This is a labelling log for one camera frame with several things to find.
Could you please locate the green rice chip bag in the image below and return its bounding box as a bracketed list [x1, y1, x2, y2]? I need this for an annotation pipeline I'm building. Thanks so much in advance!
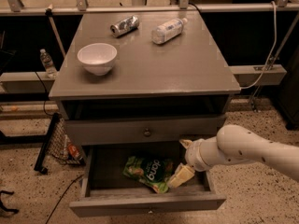
[122, 156, 173, 194]

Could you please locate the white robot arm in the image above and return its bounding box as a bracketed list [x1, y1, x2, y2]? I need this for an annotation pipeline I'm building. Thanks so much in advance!
[167, 125, 299, 189]

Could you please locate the round drawer knob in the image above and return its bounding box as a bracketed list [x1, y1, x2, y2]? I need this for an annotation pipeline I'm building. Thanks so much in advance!
[143, 128, 151, 137]

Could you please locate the grey wooden drawer cabinet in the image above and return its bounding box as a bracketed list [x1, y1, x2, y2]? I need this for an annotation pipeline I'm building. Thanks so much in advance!
[48, 10, 242, 156]

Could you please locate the open grey middle drawer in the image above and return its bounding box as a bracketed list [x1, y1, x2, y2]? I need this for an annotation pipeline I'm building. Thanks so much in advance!
[70, 141, 226, 217]

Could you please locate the closed grey upper drawer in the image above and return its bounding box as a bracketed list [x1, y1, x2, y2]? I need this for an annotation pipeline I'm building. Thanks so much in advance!
[65, 115, 226, 146]

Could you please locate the orange packet in basket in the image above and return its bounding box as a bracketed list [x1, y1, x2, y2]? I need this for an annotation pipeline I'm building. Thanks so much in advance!
[67, 144, 81, 161]

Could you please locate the clear plastic bottle on cabinet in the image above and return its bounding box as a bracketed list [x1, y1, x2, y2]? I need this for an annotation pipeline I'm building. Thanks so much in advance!
[151, 18, 188, 45]

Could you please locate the white bowl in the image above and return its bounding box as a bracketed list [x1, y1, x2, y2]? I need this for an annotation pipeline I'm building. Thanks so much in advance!
[77, 43, 118, 76]

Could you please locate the silver drink can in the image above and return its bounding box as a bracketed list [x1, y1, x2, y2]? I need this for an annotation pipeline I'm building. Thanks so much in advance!
[110, 15, 139, 37]

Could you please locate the clear water bottle on ledge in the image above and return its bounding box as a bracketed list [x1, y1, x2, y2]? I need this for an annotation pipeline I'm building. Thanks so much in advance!
[40, 49, 57, 78]

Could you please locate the black object at left floor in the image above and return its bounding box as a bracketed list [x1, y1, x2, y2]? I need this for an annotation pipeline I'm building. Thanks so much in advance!
[0, 189, 20, 214]

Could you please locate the wooden stick with black tape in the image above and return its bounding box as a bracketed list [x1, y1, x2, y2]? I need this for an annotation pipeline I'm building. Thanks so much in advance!
[45, 4, 65, 58]

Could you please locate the black cable on floor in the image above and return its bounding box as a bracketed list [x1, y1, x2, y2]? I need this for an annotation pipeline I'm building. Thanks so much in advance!
[45, 174, 85, 224]

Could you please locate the black wire mesh basket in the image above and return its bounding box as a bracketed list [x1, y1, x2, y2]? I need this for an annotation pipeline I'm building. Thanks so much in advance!
[34, 113, 85, 174]

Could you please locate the white cable on right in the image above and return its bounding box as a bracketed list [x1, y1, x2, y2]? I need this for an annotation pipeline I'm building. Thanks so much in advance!
[239, 0, 278, 91]

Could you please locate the metal rail frame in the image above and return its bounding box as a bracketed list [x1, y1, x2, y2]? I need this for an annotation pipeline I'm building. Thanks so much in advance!
[0, 0, 299, 17]

